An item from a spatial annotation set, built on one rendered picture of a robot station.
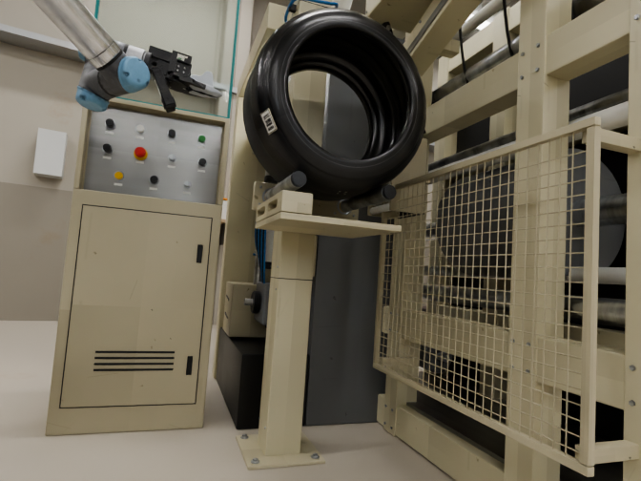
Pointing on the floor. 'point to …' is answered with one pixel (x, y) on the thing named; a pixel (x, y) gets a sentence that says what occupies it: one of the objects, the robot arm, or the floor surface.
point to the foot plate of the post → (255, 458)
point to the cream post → (291, 292)
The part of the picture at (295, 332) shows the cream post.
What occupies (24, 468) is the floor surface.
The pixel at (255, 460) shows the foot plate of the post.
